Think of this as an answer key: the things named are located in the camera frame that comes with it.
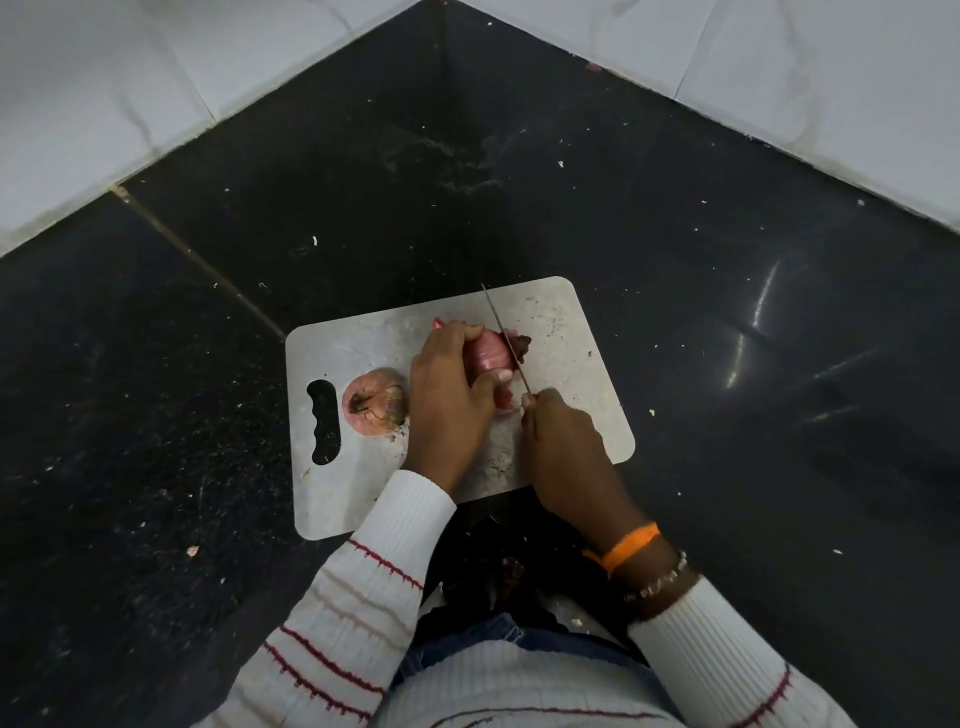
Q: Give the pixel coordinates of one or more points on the white striped sweater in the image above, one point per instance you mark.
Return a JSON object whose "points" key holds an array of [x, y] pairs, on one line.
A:
{"points": [[525, 690]]}

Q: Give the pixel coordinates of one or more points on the person's left hand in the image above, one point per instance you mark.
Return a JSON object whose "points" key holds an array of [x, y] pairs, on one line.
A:
{"points": [[442, 412]]}

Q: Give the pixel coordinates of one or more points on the red onion with dry roots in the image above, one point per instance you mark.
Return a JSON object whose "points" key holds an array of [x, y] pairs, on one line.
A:
{"points": [[367, 420]]}

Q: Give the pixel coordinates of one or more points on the person's left forearm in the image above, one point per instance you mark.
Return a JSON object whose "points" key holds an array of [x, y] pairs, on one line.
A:
{"points": [[352, 600]]}

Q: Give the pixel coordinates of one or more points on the orange thread wristband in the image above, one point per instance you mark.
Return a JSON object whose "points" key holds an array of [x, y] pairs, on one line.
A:
{"points": [[634, 541]]}

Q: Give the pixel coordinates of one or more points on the steel cutting board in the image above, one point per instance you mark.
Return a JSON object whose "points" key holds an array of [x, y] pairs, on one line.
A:
{"points": [[570, 405]]}

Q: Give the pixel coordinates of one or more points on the person's right hand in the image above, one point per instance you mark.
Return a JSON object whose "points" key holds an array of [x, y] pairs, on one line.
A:
{"points": [[570, 465]]}

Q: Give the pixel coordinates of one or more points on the person's right forearm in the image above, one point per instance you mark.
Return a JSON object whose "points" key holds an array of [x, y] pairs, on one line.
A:
{"points": [[720, 660]]}

